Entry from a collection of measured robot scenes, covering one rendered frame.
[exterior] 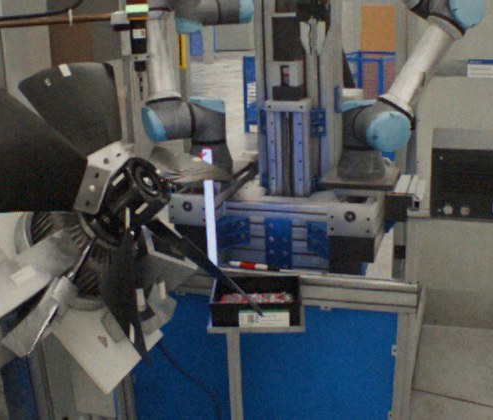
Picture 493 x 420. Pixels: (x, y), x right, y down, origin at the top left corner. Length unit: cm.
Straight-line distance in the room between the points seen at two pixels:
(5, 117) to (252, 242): 115
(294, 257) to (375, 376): 49
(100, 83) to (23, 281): 51
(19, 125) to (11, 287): 28
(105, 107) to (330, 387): 100
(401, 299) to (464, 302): 160
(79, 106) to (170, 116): 67
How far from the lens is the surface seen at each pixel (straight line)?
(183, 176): 147
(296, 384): 192
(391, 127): 183
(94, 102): 143
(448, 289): 328
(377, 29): 942
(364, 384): 187
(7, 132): 117
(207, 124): 209
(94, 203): 129
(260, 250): 214
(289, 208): 205
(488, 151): 154
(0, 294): 113
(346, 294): 173
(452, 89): 303
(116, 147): 138
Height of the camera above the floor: 154
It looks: 16 degrees down
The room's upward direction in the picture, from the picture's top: 2 degrees counter-clockwise
